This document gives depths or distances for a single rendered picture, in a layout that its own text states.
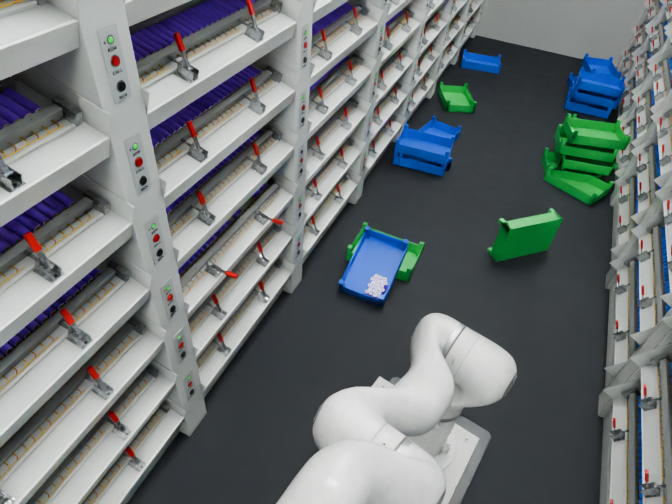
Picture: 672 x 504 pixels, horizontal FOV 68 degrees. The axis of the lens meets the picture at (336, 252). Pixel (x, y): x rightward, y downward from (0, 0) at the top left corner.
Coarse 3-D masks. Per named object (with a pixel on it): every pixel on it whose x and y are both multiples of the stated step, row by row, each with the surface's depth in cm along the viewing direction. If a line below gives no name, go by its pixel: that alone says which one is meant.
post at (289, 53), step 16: (304, 0) 133; (304, 16) 136; (288, 48) 140; (288, 64) 143; (304, 80) 150; (288, 112) 153; (288, 128) 157; (304, 128) 162; (304, 144) 167; (288, 160) 165; (304, 160) 172; (288, 176) 169; (304, 176) 177; (304, 192) 182; (288, 208) 179; (304, 208) 188; (288, 256) 195; (288, 288) 207
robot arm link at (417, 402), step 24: (432, 336) 102; (456, 336) 105; (432, 360) 96; (408, 384) 87; (432, 384) 89; (336, 408) 77; (360, 408) 78; (384, 408) 82; (408, 408) 84; (432, 408) 86; (336, 432) 75; (360, 432) 75; (384, 432) 75; (408, 432) 86
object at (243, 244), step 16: (272, 176) 172; (288, 192) 173; (240, 208) 161; (272, 208) 166; (256, 224) 159; (240, 240) 153; (256, 240) 160; (224, 256) 148; (240, 256) 151; (192, 288) 137; (208, 288) 139; (192, 304) 134
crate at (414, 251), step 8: (360, 232) 233; (352, 248) 222; (408, 248) 233; (416, 248) 231; (408, 256) 231; (416, 256) 231; (408, 264) 227; (416, 264) 227; (400, 272) 217; (408, 272) 215; (408, 280) 218
